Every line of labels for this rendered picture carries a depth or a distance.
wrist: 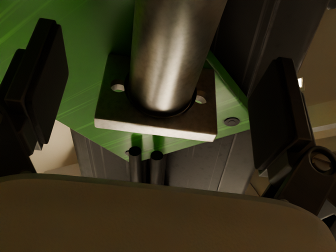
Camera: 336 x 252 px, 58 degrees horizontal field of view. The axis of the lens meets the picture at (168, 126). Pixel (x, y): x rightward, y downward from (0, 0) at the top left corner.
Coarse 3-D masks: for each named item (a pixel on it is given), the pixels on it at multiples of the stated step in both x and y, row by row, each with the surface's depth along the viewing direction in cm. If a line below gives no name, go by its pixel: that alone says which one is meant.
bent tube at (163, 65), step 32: (160, 0) 9; (192, 0) 9; (224, 0) 9; (160, 32) 10; (192, 32) 10; (128, 64) 15; (160, 64) 11; (192, 64) 11; (128, 96) 14; (160, 96) 12; (192, 96) 14; (128, 128) 13; (160, 128) 13; (192, 128) 13
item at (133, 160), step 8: (128, 152) 23; (136, 152) 22; (152, 152) 23; (160, 152) 23; (136, 160) 23; (144, 160) 26; (152, 160) 22; (160, 160) 22; (136, 168) 23; (144, 168) 26; (152, 168) 23; (160, 168) 23; (136, 176) 24; (144, 176) 27; (152, 176) 24; (160, 176) 24; (160, 184) 25
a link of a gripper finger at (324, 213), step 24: (264, 72) 13; (288, 72) 12; (264, 96) 13; (288, 96) 11; (264, 120) 12; (288, 120) 10; (264, 144) 12; (288, 144) 11; (312, 144) 11; (264, 168) 12; (288, 168) 10
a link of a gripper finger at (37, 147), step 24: (48, 24) 11; (48, 48) 10; (24, 72) 10; (48, 72) 11; (0, 96) 10; (24, 96) 9; (48, 96) 11; (24, 120) 10; (48, 120) 11; (24, 144) 10
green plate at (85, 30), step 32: (0, 0) 13; (32, 0) 13; (64, 0) 13; (96, 0) 13; (128, 0) 13; (0, 32) 14; (32, 32) 14; (64, 32) 14; (96, 32) 14; (128, 32) 14; (0, 64) 16; (96, 64) 16; (64, 96) 18; (96, 96) 18; (224, 96) 18; (96, 128) 21; (224, 128) 20; (128, 160) 25
